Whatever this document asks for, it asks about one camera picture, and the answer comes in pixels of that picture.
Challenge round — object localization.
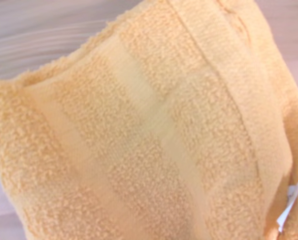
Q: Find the yellow terry towel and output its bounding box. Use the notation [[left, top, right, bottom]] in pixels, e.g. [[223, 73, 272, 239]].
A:
[[0, 0, 298, 240]]

